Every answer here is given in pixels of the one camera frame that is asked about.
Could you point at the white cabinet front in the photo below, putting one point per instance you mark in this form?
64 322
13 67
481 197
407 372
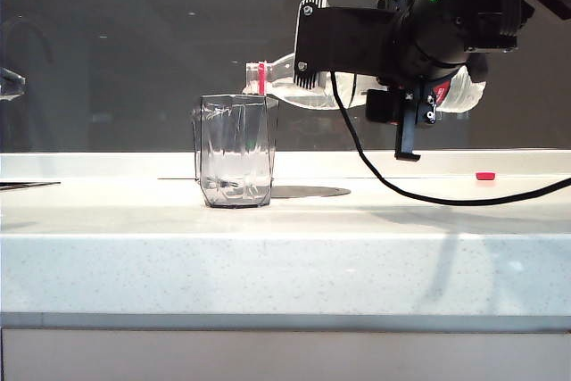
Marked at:
285 356

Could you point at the round grey countertop cover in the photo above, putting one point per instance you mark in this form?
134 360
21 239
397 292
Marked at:
308 192

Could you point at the red bottle cap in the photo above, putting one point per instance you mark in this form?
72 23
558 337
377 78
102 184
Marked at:
485 176

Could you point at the Nongfu Spring water bottle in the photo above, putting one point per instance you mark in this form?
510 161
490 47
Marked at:
464 91

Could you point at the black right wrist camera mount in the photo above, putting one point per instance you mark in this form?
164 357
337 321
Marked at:
348 37

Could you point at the clear faceted glass mug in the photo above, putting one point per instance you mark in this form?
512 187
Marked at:
234 153

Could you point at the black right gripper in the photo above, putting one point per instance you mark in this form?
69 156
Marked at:
424 42

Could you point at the black rectangular sink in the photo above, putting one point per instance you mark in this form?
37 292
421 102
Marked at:
27 185

